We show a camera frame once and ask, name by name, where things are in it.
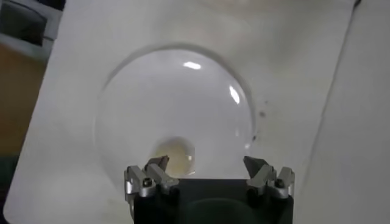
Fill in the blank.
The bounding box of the white black robot base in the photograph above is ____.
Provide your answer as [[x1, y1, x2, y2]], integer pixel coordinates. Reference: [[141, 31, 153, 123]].
[[0, 0, 66, 63]]

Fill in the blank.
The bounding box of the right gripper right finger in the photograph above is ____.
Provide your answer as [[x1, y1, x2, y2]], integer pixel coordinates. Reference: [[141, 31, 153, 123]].
[[242, 155, 296, 200]]

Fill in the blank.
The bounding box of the white steamed baozi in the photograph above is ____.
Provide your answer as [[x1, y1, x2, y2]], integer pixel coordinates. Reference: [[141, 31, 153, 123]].
[[150, 136, 196, 179]]

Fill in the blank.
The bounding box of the white round plate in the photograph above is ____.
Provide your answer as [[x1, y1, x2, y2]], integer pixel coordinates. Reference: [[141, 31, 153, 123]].
[[93, 44, 256, 195]]

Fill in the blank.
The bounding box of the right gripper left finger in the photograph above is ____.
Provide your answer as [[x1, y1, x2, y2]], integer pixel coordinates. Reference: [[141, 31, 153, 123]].
[[123, 155, 180, 204]]

